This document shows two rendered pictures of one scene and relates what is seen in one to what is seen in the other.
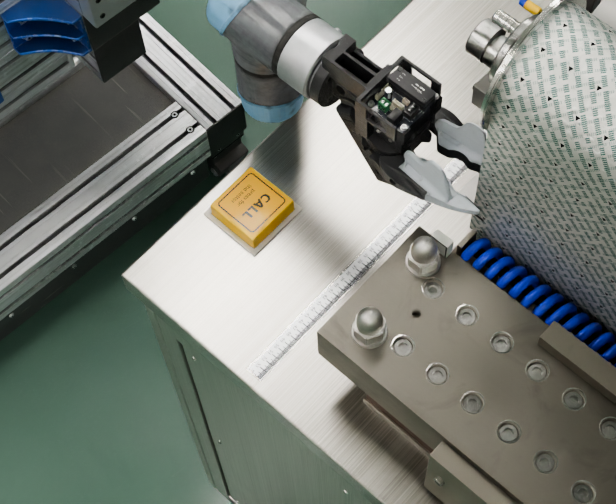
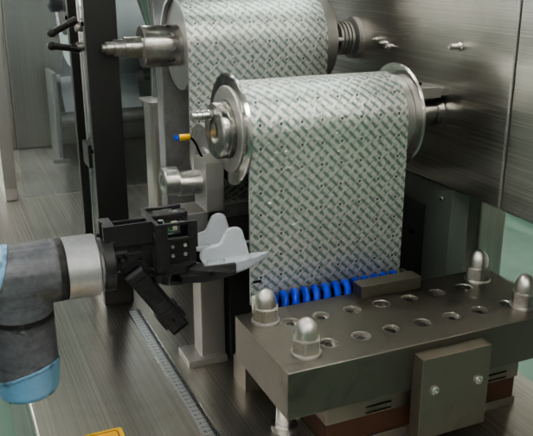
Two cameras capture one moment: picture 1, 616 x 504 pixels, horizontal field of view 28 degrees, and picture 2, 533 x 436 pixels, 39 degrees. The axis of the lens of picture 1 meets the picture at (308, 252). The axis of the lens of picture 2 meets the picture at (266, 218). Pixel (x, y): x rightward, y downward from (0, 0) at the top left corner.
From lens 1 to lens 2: 1.04 m
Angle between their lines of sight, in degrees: 64
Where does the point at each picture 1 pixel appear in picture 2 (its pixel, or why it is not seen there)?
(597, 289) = (350, 245)
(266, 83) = (47, 330)
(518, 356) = (366, 307)
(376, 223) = (175, 407)
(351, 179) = (125, 407)
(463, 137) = (211, 235)
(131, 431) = not seen: outside the picture
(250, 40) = (32, 272)
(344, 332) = (298, 362)
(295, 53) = (77, 249)
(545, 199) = (301, 192)
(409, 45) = not seen: hidden behind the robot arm
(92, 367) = not seen: outside the picture
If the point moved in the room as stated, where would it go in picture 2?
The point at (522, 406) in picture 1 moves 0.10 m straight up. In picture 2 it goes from (405, 314) to (410, 241)
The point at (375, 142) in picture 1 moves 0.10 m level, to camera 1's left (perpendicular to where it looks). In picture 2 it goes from (176, 266) to (136, 298)
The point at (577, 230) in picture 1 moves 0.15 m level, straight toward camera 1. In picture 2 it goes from (327, 197) to (420, 223)
